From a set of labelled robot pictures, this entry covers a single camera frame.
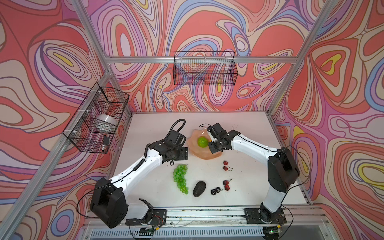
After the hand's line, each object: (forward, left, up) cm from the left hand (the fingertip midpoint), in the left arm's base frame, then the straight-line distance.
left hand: (184, 153), depth 82 cm
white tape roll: (+8, +38, +19) cm, 43 cm away
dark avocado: (-17, -8, -9) cm, 20 cm away
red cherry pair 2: (-12, -24, -13) cm, 30 cm away
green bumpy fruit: (+11, -11, -6) cm, 17 cm away
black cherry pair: (-16, -18, -11) cm, 27 cm away
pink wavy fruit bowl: (+7, -11, -12) cm, 18 cm away
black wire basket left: (+7, +45, +16) cm, 49 cm away
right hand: (+6, -19, -6) cm, 21 cm away
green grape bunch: (-8, +3, -9) cm, 13 cm away
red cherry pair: (-3, -25, -12) cm, 28 cm away
